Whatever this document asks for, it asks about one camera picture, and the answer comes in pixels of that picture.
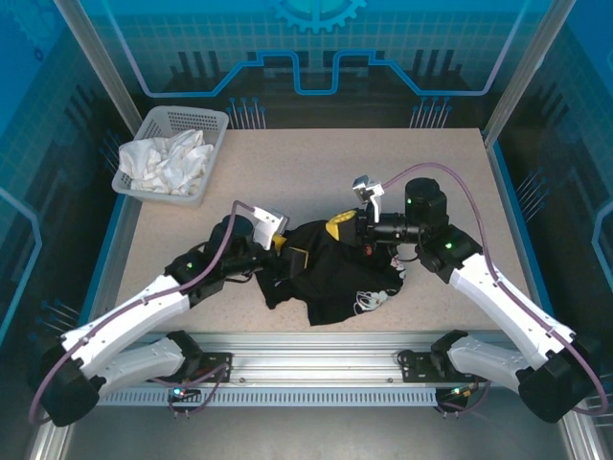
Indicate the aluminium frame post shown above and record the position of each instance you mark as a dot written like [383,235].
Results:
[522,72]
[110,72]

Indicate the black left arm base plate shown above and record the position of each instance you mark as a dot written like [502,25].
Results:
[215,357]

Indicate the crumpled white t-shirt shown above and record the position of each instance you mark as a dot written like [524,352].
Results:
[165,163]

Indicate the aluminium mounting rail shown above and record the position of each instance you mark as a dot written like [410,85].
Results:
[345,354]

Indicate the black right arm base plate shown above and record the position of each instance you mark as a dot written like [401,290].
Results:
[416,366]

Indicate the left aluminium frame post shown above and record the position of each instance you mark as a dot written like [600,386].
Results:
[110,72]

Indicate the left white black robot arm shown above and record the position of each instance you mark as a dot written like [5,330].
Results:
[134,316]

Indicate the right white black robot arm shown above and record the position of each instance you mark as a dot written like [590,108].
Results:
[507,306]

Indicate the grey plastic laundry basket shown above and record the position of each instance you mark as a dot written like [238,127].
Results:
[191,117]

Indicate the black floral print t-shirt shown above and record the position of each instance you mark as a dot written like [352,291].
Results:
[335,282]

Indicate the right aluminium frame post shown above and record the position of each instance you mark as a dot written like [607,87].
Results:
[522,72]

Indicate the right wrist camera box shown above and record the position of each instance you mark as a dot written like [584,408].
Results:
[366,187]

